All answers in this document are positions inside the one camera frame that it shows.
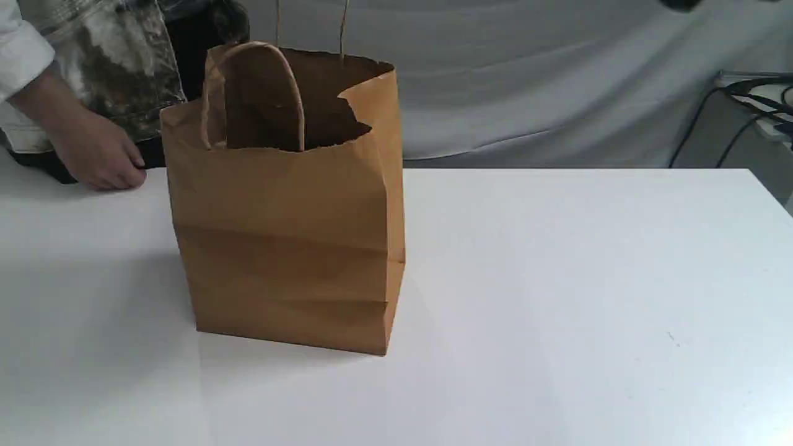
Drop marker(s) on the person's forearm white sleeve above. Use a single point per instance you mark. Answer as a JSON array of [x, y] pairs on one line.
[[33, 92]]

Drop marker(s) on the brown paper bag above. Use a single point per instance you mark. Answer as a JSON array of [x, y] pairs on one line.
[[287, 197]]

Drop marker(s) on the person's bare hand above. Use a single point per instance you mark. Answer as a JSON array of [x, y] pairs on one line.
[[96, 152]]

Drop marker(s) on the grey backdrop cloth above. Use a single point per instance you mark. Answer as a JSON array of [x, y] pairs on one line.
[[559, 83]]

